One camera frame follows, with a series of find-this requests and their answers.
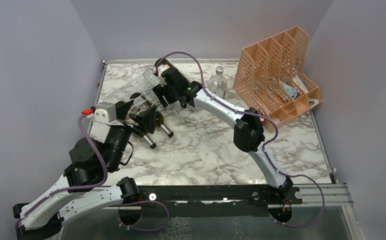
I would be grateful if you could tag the white wire wine rack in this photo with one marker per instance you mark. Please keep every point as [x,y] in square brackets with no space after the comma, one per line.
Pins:
[123,80]

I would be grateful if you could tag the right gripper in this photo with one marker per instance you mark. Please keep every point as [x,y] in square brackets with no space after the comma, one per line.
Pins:
[159,92]

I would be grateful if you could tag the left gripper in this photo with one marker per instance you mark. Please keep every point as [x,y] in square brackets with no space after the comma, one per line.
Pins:
[147,120]

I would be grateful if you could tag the peach plastic file organizer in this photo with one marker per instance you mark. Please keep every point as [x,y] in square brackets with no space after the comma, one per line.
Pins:
[271,79]

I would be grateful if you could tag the green wine bottle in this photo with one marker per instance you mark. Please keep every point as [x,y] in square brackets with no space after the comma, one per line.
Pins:
[142,103]
[166,63]
[143,136]

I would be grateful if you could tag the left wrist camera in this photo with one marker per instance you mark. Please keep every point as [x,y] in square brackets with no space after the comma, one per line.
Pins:
[103,113]

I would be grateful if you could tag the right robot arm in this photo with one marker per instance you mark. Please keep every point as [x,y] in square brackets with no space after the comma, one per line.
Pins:
[248,133]

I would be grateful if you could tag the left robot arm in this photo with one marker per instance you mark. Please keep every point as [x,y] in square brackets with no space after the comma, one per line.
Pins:
[106,129]

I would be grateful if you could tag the black mounting rail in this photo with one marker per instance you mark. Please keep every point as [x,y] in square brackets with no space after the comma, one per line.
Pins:
[197,201]

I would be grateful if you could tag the clear round liquor bottle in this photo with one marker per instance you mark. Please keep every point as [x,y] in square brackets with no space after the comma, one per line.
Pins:
[217,84]

